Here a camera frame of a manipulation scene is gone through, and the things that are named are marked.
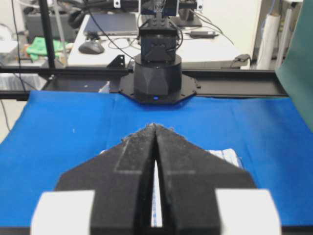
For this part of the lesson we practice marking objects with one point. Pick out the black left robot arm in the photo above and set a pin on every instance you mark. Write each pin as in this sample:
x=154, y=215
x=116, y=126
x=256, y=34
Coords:
x=157, y=77

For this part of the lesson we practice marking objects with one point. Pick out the white desk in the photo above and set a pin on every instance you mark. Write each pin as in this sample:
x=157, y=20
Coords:
x=218, y=53

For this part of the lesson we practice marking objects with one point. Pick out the green backdrop cloth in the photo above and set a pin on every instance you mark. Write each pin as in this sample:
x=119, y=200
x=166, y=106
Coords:
x=296, y=72

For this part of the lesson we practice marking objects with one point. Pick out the blue striped white towel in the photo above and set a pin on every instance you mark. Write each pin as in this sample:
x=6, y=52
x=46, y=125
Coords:
x=228, y=155

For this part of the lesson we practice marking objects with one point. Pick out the black power adapter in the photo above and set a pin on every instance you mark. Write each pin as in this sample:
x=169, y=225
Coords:
x=203, y=34

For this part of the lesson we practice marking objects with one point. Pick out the black vertical frame post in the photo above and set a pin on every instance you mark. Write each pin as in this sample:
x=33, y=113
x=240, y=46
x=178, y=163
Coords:
x=47, y=33

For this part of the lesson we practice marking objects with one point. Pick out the blue table cloth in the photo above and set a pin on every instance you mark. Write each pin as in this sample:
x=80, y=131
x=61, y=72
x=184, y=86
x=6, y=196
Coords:
x=59, y=130

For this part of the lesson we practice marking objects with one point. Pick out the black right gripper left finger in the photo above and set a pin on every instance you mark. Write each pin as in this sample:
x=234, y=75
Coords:
x=106, y=195

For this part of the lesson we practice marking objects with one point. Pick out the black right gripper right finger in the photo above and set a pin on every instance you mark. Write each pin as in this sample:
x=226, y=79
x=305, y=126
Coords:
x=207, y=195

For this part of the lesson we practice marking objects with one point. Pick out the dark laptop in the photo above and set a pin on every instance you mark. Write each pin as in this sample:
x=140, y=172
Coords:
x=112, y=24

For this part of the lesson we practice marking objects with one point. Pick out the white paper roll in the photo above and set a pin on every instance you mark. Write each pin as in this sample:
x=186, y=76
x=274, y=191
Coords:
x=268, y=41

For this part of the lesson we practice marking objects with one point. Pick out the black computer mouse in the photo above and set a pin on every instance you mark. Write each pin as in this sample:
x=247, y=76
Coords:
x=91, y=47

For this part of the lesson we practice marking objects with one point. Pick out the black aluminium frame rail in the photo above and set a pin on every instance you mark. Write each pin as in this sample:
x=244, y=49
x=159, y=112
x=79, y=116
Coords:
x=208, y=83

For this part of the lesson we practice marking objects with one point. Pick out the green crumpled cloth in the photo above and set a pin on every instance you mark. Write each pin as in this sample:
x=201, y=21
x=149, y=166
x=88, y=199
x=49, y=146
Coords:
x=37, y=49

